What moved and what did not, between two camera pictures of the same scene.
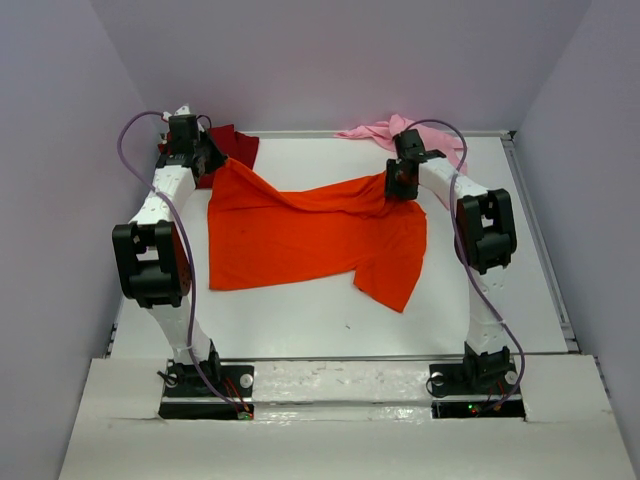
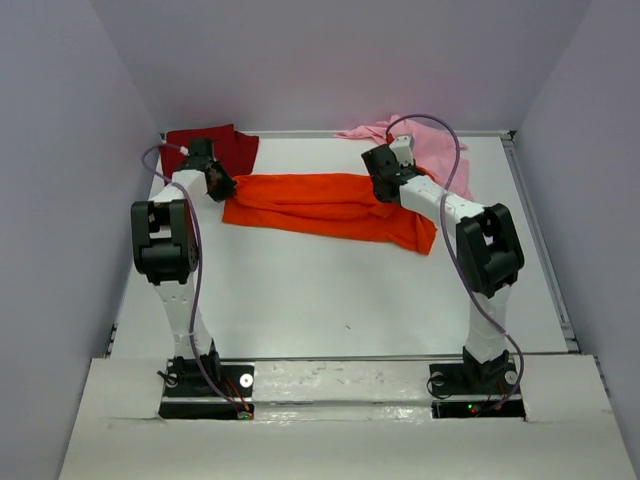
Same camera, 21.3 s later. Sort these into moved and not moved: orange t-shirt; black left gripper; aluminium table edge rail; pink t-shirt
Moved: orange t-shirt; black left gripper
Not moved: aluminium table edge rail; pink t-shirt
